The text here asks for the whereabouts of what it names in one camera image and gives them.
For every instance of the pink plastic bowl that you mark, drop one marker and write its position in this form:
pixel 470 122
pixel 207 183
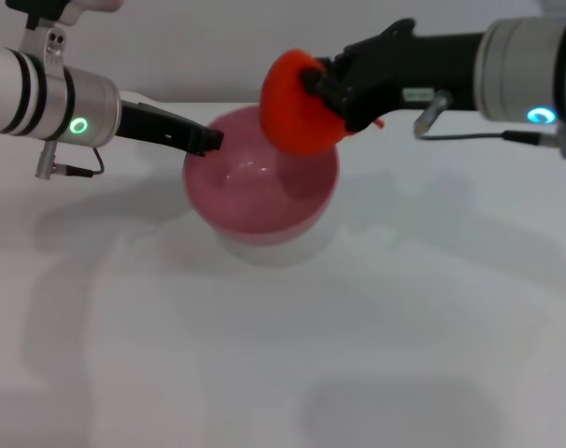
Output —
pixel 259 191

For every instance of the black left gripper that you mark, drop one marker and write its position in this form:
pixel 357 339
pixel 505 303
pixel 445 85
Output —
pixel 154 126

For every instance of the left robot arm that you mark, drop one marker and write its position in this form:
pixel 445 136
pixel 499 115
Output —
pixel 45 100

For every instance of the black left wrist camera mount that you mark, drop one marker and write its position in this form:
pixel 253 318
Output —
pixel 49 11

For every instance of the orange toy fruit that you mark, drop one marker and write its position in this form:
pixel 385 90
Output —
pixel 292 116

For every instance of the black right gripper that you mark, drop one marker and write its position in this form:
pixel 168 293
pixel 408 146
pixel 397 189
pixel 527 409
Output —
pixel 404 70

